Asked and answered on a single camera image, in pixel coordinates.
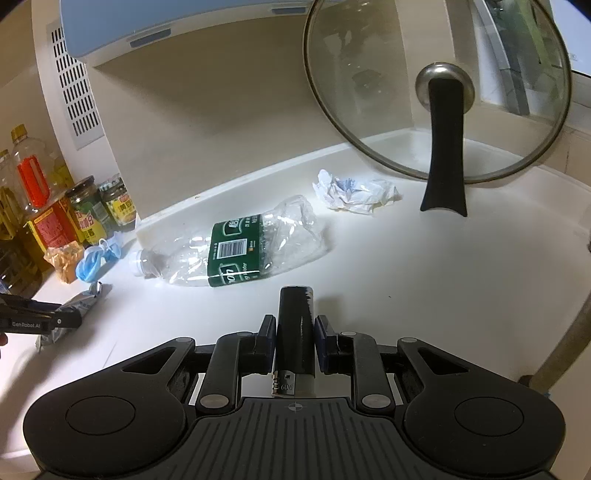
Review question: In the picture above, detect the black cylindrical tube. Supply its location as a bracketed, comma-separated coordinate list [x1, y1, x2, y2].
[272, 285, 315, 398]

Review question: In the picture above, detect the large red-handled oil bottle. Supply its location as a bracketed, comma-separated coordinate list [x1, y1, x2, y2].
[10, 124, 88, 252]

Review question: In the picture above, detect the blue face mask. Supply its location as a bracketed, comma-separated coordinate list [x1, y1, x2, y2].
[75, 231, 125, 283]

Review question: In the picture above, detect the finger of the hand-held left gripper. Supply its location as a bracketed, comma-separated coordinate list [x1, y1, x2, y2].
[44, 313, 87, 330]
[0, 294, 62, 315]

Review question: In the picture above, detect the white crumpled tissue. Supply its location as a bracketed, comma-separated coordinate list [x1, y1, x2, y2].
[312, 169, 403, 215]

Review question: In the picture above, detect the crushed clear water bottle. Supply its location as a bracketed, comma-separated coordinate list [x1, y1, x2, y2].
[134, 195, 329, 288]

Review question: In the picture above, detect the yellow-labelled glass jar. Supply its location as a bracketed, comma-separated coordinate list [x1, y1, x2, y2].
[99, 178, 138, 232]

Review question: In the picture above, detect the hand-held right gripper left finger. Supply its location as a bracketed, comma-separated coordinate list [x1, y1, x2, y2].
[120, 315, 278, 414]

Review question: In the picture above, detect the silver foil wrapper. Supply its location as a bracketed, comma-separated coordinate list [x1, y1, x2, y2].
[34, 282, 113, 354]

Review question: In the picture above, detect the light blue wall appliance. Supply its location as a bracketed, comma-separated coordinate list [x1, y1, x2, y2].
[60, 0, 319, 70]

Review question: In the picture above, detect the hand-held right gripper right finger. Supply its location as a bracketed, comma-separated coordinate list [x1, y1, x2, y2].
[315, 315, 472, 411]

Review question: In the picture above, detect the beige paper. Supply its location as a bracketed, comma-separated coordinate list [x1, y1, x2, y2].
[45, 244, 86, 283]

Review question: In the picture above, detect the white wall vent panel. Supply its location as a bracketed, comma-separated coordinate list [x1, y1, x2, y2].
[44, 25, 109, 151]

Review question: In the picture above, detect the glass pot lid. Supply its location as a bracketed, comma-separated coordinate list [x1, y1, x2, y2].
[302, 0, 573, 217]

